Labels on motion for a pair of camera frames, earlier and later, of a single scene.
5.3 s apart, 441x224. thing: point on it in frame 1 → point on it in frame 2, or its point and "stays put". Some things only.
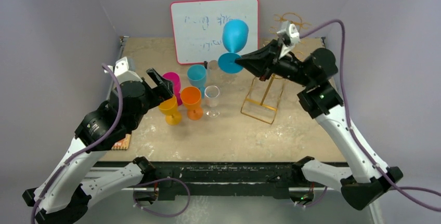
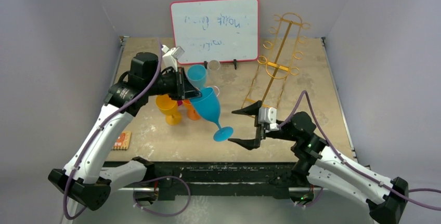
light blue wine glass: (196, 75) stays put
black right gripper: (273, 58) → (259, 126)
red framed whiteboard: (197, 27) stays put
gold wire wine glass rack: (264, 91) stays put
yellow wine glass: (170, 107) stays put
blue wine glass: (235, 34) → (207, 106)
